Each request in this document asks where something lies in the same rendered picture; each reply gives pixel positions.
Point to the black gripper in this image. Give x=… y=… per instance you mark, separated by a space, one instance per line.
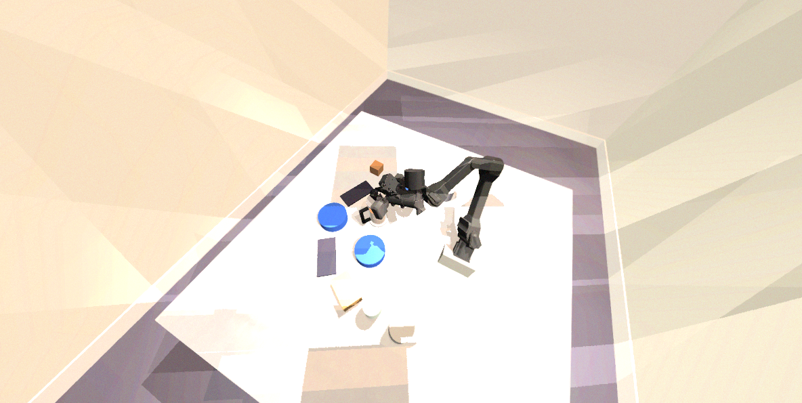
x=379 y=207

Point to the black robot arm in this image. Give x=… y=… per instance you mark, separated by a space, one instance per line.
x=469 y=227

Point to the orange cube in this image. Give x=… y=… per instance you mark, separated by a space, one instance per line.
x=376 y=168

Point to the glass french press coffee maker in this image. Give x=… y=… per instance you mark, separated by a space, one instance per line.
x=372 y=219

